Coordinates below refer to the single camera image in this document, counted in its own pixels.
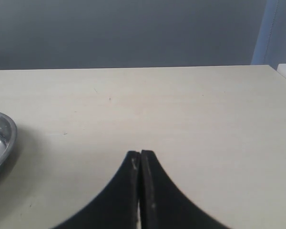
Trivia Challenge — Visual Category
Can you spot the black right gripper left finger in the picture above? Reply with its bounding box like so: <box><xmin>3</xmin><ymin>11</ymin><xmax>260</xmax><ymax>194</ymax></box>
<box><xmin>55</xmin><ymin>151</ymin><xmax>140</xmax><ymax>229</ymax></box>

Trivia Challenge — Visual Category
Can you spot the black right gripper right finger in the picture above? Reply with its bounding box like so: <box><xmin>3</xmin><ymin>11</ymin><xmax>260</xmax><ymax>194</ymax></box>
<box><xmin>140</xmin><ymin>150</ymin><xmax>227</xmax><ymax>229</ymax></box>

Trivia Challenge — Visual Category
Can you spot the round stainless steel plate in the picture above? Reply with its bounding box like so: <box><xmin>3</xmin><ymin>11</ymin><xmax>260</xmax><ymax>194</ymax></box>
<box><xmin>0</xmin><ymin>112</ymin><xmax>18</xmax><ymax>173</ymax></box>

